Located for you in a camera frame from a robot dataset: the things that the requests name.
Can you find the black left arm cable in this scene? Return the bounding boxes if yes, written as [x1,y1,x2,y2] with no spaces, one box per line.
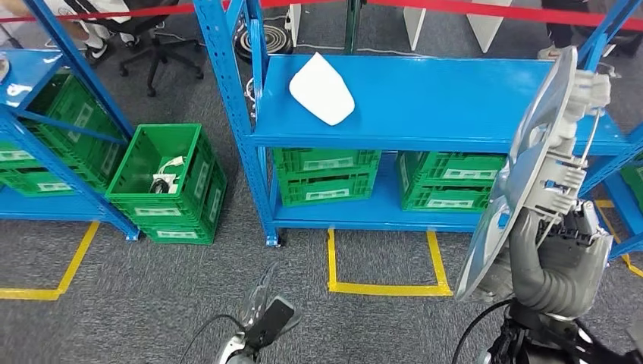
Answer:
[178,313,245,364]

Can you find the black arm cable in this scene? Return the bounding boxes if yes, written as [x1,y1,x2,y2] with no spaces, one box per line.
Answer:
[450,300,511,364]
[178,313,245,364]

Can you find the red barrier belt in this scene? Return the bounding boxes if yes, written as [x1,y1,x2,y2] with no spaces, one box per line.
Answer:
[369,0,643,32]
[0,0,347,24]

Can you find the silver plastic wheel hubcap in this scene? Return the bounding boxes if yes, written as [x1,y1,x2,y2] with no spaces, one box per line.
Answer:
[455,45,613,303]

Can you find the white floor cable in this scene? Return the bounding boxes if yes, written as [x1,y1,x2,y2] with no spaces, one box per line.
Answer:
[301,44,428,57]

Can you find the person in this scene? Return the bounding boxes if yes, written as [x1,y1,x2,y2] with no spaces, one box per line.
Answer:
[537,0,643,61]
[45,0,142,65]

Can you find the white plastic mirror cover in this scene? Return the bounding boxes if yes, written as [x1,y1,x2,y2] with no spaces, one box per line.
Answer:
[288,52,356,127]

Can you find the dark green stanchion post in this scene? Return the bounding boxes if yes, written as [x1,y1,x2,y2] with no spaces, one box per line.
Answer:
[343,0,364,55]

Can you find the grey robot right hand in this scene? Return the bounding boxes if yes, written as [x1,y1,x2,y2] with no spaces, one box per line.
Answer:
[510,198,615,284]

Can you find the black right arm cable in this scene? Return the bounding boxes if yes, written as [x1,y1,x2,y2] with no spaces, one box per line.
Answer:
[450,300,511,364]

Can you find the green plastic crate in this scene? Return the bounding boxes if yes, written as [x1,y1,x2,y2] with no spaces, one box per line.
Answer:
[105,123,218,227]
[271,148,381,187]
[622,150,643,212]
[22,70,127,190]
[397,150,507,194]
[278,168,378,208]
[0,140,77,198]
[400,173,496,214]
[140,160,228,246]

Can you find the blue metal shelf rack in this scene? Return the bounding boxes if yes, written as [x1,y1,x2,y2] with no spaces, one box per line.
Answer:
[594,123,643,262]
[0,0,140,242]
[193,0,643,248]

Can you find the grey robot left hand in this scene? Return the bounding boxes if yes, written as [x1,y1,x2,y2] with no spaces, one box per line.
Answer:
[237,261,303,353]

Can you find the white part with black cable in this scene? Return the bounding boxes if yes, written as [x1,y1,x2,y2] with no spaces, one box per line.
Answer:
[149,155,187,195]

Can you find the black ribbed round stool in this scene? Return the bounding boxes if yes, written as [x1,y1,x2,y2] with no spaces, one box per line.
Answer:
[234,24,295,64]

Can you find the yellow floor tape square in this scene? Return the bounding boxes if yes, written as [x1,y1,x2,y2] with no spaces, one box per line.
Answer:
[0,221,100,301]
[326,228,454,297]
[594,199,643,279]

